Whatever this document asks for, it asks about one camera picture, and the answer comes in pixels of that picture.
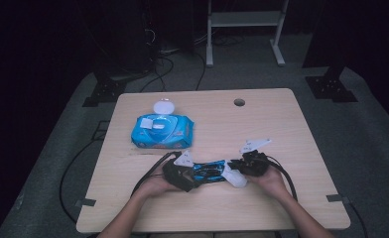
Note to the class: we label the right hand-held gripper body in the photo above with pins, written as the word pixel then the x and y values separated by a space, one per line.
pixel 255 163

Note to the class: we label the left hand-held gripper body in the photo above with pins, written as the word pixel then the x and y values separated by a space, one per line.
pixel 176 173

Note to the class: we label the white wet wipe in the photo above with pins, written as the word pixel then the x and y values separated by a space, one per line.
pixel 233 177

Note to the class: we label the blue toy car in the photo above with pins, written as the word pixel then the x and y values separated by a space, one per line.
pixel 210 172

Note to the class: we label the blue wet wipes pack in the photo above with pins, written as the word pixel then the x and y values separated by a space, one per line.
pixel 179 132

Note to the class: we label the person's left hand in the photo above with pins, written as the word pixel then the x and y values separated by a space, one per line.
pixel 156 188

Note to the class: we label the person's right hand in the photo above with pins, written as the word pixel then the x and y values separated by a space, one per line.
pixel 272 183

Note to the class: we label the grey tape strip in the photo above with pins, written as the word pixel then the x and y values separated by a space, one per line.
pixel 86 202
pixel 336 198

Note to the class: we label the black stand base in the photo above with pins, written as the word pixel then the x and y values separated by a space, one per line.
pixel 104 92
pixel 331 87

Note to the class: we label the white metal stand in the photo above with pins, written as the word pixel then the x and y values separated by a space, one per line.
pixel 245 19

